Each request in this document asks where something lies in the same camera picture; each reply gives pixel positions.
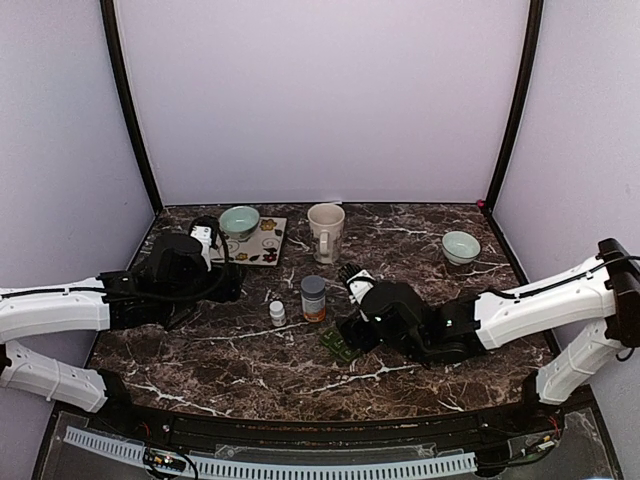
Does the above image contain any orange pill bottle grey cap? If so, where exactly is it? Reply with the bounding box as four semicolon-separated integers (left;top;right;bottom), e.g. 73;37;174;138
300;275;326;323

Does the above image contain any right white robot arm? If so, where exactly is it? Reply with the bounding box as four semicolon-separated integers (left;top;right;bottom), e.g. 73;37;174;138
336;238;639;434

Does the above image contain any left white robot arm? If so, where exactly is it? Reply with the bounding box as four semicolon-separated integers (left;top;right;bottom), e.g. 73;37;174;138
1;228;244;436

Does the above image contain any small white pill bottle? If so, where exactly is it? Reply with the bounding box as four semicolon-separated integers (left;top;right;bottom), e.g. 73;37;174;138
269;300;286;328

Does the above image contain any cream coral pattern mug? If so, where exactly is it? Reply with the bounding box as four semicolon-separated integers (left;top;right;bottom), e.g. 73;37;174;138
307;203;346;264

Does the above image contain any floral square plate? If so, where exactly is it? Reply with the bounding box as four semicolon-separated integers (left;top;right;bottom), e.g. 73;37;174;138
227;216;287;267

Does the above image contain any right light green bowl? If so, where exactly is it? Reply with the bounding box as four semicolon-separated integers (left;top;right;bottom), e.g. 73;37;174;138
442;231;481;265

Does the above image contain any light green bowl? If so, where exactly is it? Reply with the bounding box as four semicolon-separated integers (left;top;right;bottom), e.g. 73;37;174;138
442;231;481;265
219;206;260;240

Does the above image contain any left light green bowl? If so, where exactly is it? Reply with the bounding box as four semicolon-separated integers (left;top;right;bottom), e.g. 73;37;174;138
219;206;260;240

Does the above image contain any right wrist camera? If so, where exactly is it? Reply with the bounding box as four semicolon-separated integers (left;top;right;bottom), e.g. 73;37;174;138
338;263;377;304

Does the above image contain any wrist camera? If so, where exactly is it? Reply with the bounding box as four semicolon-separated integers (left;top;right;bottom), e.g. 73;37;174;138
338;263;377;304
190;225;217;264

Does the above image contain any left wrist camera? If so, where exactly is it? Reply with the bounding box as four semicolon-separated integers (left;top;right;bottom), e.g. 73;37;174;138
190;225;217;264

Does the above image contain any white slotted cable duct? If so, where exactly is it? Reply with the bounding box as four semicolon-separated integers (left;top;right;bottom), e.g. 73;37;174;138
63;427;478;479

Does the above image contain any black front table rail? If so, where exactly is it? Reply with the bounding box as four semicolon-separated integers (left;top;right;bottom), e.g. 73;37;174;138
90;403;565;450

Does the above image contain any right black frame post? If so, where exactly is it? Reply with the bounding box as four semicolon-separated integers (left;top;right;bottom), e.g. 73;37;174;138
483;0;544;216

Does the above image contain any black frame post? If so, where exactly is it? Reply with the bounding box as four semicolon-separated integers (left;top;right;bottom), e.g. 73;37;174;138
483;0;544;216
99;0;164;215

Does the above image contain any left black frame post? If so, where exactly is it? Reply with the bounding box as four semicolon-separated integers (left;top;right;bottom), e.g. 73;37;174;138
99;0;164;215

